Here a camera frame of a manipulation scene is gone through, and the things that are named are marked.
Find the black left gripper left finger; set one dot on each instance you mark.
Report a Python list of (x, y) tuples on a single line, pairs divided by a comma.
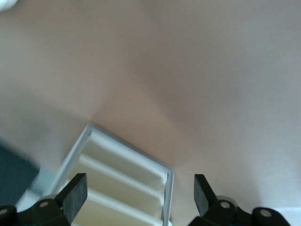
[(75, 197)]

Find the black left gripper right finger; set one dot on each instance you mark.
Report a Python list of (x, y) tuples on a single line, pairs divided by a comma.
[(201, 197)]

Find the cream cabinet drawer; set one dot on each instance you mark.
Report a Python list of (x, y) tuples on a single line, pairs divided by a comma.
[(122, 186), (113, 212), (122, 162)]

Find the brown table cover sheet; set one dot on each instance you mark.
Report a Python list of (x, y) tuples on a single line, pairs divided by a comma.
[(188, 70)]

